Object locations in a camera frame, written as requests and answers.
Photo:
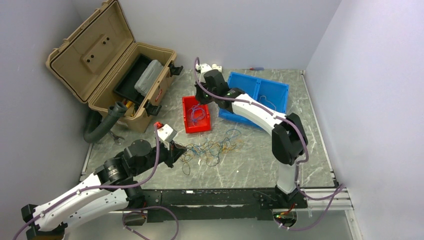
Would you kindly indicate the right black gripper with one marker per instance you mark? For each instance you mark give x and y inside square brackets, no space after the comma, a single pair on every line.
[199,96]

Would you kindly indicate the tan plastic toolbox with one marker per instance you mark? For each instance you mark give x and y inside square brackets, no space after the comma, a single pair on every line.
[97,56]

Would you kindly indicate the red blue screwdriver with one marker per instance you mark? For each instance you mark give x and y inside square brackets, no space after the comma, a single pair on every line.
[256,69]

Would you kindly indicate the grey plastic case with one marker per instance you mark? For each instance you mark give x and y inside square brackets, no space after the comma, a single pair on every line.
[148,77]

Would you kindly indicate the aluminium frame rail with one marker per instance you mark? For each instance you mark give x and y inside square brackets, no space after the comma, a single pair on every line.
[333,200]

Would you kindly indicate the silver wrench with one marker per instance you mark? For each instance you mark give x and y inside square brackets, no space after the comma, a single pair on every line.
[116,138]

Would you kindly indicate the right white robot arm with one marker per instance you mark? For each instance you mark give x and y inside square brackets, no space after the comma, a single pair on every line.
[288,137]

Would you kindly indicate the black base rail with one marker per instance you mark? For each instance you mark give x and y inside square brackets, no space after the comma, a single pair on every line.
[220,203]

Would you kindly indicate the blue plastic bin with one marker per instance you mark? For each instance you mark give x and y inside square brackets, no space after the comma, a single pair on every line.
[271,94]

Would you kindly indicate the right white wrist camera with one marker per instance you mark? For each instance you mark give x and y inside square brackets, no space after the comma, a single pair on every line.
[202,68]

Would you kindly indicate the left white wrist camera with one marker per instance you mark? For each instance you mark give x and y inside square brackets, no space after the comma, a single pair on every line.
[165,132]

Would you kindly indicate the black toolbox tray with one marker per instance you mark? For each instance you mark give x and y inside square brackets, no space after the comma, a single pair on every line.
[126,86]

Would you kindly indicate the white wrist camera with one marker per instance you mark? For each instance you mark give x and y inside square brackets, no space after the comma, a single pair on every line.
[165,132]
[202,68]

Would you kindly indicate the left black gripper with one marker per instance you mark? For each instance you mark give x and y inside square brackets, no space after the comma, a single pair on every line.
[173,154]

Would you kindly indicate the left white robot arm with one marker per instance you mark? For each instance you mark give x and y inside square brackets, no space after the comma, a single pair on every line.
[109,188]

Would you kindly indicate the red plastic bin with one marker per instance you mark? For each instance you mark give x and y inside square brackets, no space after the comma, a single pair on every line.
[196,116]

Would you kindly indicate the white pipe elbow fitting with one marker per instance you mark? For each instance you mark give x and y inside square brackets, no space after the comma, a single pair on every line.
[216,67]

